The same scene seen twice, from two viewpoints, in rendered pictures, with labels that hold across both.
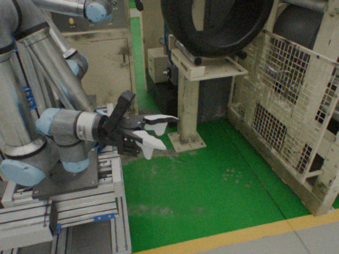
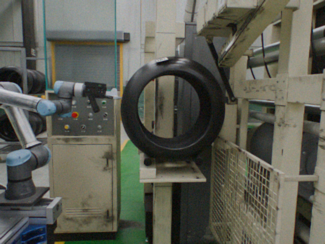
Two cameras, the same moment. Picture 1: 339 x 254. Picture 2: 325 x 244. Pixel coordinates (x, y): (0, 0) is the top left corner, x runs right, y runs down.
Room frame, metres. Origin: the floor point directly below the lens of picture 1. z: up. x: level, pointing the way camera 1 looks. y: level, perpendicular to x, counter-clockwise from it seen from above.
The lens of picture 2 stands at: (0.10, -0.52, 1.29)
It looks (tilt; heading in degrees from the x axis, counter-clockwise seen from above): 7 degrees down; 13
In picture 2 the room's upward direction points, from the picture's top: 1 degrees clockwise
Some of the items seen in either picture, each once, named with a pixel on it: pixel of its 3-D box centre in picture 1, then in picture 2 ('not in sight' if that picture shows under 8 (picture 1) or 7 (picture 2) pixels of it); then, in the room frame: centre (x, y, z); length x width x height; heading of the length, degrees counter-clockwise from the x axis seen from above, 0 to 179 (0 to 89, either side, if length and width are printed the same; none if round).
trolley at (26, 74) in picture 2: not in sight; (24, 104); (4.27, 3.07, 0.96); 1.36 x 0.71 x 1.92; 13
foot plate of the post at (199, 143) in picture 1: (186, 138); not in sight; (1.85, -0.14, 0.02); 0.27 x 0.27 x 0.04; 17
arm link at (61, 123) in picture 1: (64, 124); not in sight; (0.59, 0.28, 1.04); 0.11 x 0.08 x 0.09; 77
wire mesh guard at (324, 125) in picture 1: (268, 94); (233, 208); (1.50, -0.61, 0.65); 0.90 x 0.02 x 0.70; 17
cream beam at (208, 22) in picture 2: not in sight; (230, 11); (1.58, -0.55, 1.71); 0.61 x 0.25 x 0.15; 17
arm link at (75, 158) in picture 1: (76, 148); not in sight; (0.61, 0.28, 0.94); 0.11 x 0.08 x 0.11; 167
